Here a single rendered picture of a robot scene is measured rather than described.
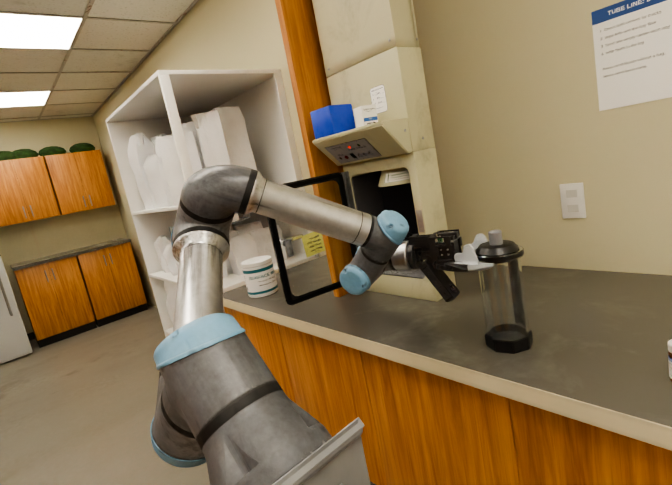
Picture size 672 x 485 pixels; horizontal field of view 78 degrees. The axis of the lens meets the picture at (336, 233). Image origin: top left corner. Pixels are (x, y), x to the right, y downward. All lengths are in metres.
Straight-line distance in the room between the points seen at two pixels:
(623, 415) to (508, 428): 0.26
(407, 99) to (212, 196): 0.67
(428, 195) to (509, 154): 0.40
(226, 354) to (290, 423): 0.11
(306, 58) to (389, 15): 0.36
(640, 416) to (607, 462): 0.14
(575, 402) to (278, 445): 0.56
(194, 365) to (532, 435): 0.71
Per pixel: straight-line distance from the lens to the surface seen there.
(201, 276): 0.82
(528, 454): 1.06
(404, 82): 1.29
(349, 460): 0.54
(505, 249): 0.95
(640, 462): 0.95
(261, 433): 0.51
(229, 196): 0.84
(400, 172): 1.36
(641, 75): 1.46
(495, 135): 1.61
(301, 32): 1.57
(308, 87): 1.52
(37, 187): 6.05
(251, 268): 1.74
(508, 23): 1.60
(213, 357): 0.54
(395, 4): 1.35
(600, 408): 0.88
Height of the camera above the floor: 1.42
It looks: 9 degrees down
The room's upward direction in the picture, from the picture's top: 11 degrees counter-clockwise
